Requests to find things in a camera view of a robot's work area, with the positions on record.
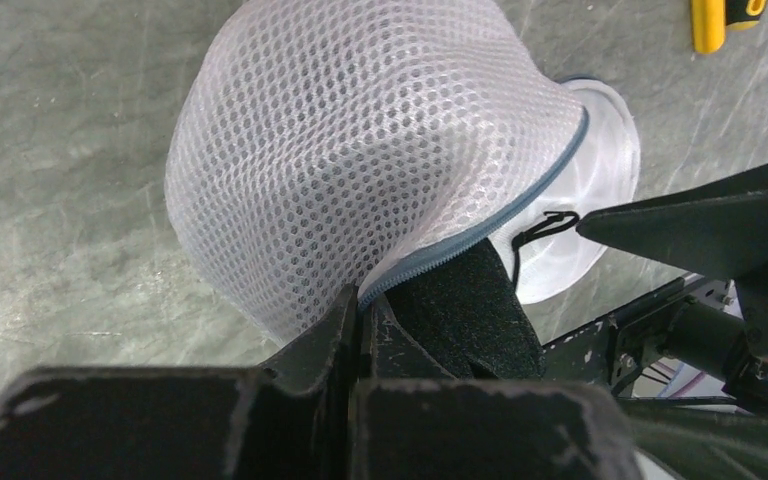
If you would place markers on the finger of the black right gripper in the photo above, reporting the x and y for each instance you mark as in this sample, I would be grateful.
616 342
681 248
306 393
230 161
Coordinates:
719 229

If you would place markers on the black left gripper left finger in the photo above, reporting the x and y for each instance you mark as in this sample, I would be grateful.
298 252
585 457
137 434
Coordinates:
285 418

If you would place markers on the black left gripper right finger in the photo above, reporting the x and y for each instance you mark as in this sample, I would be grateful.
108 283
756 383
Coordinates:
408 421

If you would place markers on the black white bra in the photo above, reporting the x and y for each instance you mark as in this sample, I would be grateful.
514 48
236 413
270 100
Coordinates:
465 312

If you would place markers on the white mesh blue-zip laundry bag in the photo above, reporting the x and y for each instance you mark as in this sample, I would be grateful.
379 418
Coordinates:
328 143

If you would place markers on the small yellow black screwdriver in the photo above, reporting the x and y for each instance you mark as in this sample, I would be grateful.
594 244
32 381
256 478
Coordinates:
708 20

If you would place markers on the black yellow screwdriver on table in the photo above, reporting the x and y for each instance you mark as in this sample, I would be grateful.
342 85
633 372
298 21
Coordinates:
742 15

